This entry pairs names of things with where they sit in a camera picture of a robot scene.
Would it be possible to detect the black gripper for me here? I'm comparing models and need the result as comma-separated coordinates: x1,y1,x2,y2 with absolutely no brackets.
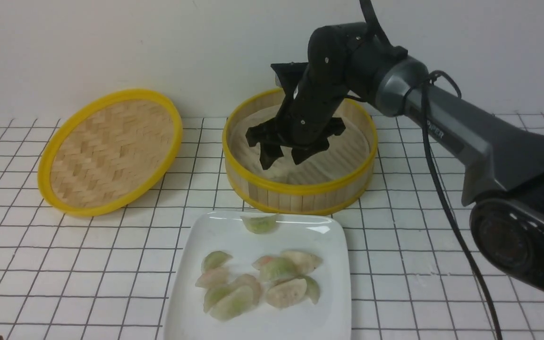
246,62,348,170

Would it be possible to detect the green dumpling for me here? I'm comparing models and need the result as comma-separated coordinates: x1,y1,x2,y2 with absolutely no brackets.
241,214,278,234
258,257,298,283

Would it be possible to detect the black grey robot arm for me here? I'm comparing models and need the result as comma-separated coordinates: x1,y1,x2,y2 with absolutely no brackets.
246,22,544,292

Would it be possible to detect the green dumpling on plate rim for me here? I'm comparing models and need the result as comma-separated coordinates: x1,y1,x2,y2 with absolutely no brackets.
241,214,278,234

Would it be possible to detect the pale pink dumpling plate right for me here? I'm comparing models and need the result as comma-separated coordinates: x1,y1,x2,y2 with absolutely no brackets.
280,250,323,275

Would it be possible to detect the pink orange dumpling plate centre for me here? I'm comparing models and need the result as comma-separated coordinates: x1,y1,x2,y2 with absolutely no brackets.
252,255,275,271

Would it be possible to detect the white square plate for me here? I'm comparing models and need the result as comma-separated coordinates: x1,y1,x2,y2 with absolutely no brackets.
162,211,352,340

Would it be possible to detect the green dumpling plate upper left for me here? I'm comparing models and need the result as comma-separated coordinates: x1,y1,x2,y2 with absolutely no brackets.
201,250,233,273

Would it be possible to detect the green dumpling plate far right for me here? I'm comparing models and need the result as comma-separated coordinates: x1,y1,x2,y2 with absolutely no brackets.
300,275,320,304

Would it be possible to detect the pale dumpling plate lower right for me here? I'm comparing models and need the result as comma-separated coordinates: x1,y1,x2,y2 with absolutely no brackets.
265,278,308,309

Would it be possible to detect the pink dumpling plate left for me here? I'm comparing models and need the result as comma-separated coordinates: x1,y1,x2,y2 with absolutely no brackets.
195,266,230,289

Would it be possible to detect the green dumpling plate lower left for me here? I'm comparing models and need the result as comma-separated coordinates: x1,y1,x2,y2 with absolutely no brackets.
203,284,234,314

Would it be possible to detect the pale green dumpling plate bottom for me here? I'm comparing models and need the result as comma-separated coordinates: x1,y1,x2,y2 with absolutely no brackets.
210,285,255,322

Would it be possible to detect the yellow rimmed bamboo steamer basket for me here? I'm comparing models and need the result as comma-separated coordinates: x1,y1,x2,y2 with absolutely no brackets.
222,89,378,215

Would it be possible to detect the white steamer liner paper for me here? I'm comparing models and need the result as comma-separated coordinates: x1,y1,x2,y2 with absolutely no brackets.
228,100,372,185

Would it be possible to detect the pink dumpling behind bottom one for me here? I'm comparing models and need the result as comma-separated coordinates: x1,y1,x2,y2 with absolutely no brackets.
231,273,263,306

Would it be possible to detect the yellow rimmed bamboo steamer lid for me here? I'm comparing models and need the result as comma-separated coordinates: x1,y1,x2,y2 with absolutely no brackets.
37,89,183,217

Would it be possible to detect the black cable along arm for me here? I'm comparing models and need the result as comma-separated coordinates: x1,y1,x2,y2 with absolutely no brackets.
358,0,504,340

